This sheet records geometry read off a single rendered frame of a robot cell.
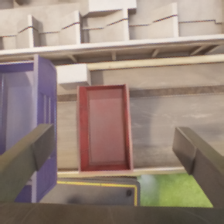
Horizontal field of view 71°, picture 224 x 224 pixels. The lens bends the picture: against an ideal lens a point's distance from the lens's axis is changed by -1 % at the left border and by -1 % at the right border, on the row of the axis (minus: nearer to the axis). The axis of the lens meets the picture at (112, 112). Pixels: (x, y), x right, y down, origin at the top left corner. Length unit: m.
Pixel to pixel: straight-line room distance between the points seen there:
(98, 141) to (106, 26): 0.47
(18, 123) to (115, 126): 0.38
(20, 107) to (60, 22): 0.36
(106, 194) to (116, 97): 0.70
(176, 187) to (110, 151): 1.00
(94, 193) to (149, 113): 0.70
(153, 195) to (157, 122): 0.95
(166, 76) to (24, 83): 0.58
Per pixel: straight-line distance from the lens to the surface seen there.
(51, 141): 0.17
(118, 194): 1.19
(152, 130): 0.73
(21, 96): 0.57
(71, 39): 0.65
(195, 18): 0.75
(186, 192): 1.65
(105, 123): 0.72
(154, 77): 0.78
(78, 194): 1.22
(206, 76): 0.86
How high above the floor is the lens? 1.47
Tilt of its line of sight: 82 degrees down
